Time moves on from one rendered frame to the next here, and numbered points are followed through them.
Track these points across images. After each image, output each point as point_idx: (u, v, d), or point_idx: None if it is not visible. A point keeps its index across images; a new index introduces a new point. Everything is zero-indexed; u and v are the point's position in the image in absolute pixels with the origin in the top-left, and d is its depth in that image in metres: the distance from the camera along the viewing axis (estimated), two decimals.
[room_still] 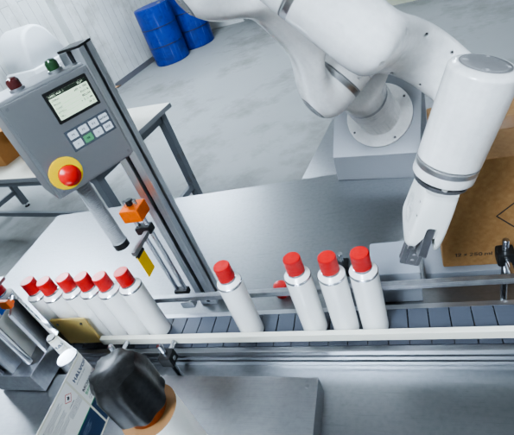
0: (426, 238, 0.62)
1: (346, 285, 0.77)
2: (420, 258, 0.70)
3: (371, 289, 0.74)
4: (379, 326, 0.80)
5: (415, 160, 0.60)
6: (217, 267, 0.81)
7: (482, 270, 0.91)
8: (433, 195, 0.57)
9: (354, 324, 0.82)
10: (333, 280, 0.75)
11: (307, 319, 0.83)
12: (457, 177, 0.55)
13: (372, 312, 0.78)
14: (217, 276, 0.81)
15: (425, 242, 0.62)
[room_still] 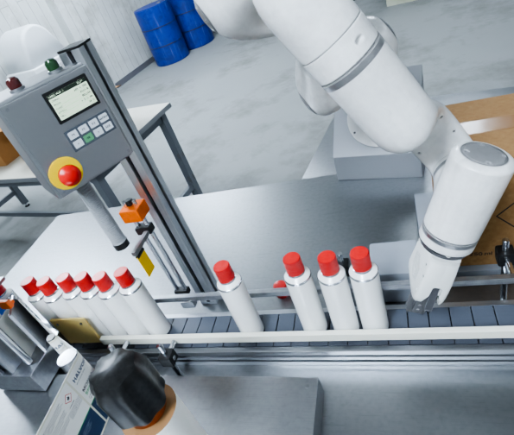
0: (431, 295, 0.69)
1: (346, 285, 0.77)
2: None
3: (371, 289, 0.74)
4: (379, 326, 0.80)
5: (421, 228, 0.67)
6: (217, 267, 0.81)
7: (482, 270, 0.91)
8: (438, 261, 0.65)
9: (354, 324, 0.82)
10: (333, 280, 0.75)
11: (307, 319, 0.83)
12: (460, 247, 0.62)
13: (372, 312, 0.78)
14: (217, 276, 0.81)
15: (430, 298, 0.69)
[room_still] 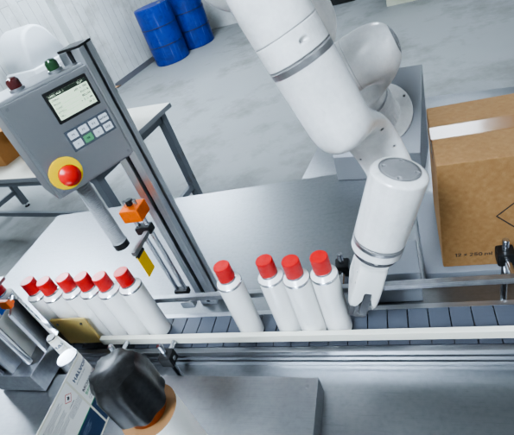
0: (364, 300, 0.73)
1: (311, 287, 0.79)
2: None
3: (332, 292, 0.77)
4: (342, 327, 0.83)
5: (352, 236, 0.71)
6: (217, 267, 0.81)
7: (482, 270, 0.91)
8: (366, 267, 0.69)
9: (320, 326, 0.84)
10: (296, 283, 0.77)
11: (279, 319, 0.85)
12: (383, 255, 0.66)
13: (334, 313, 0.80)
14: (217, 276, 0.81)
15: (364, 303, 0.73)
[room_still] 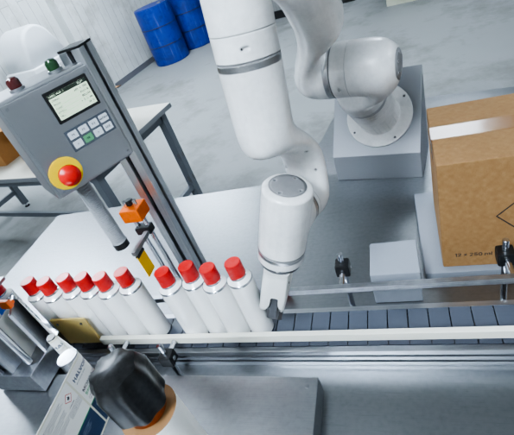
0: (272, 304, 0.79)
1: (230, 290, 0.85)
2: (281, 314, 0.86)
3: (244, 296, 0.83)
4: (260, 329, 0.89)
5: None
6: (157, 273, 0.85)
7: (482, 270, 0.91)
8: (268, 274, 0.74)
9: (244, 325, 0.90)
10: (216, 287, 0.82)
11: (202, 319, 0.92)
12: (281, 263, 0.72)
13: (250, 315, 0.86)
14: (160, 281, 0.85)
15: (272, 306, 0.79)
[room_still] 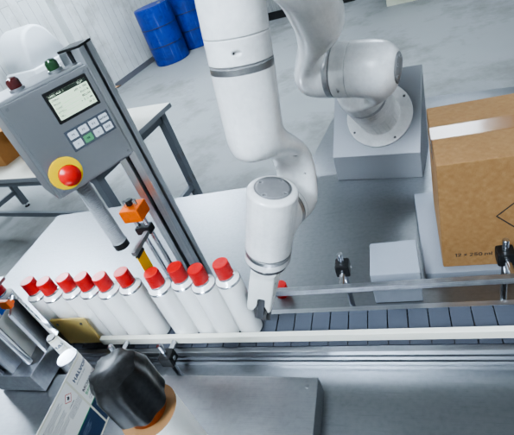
0: (259, 305, 0.80)
1: (218, 290, 0.86)
2: (269, 315, 0.87)
3: (232, 296, 0.84)
4: (249, 329, 0.90)
5: None
6: (147, 274, 0.86)
7: (482, 270, 0.91)
8: (255, 275, 0.75)
9: (234, 325, 0.91)
10: (205, 287, 0.83)
11: (191, 319, 0.93)
12: (267, 264, 0.73)
13: (238, 315, 0.87)
14: (149, 282, 0.86)
15: (259, 307, 0.80)
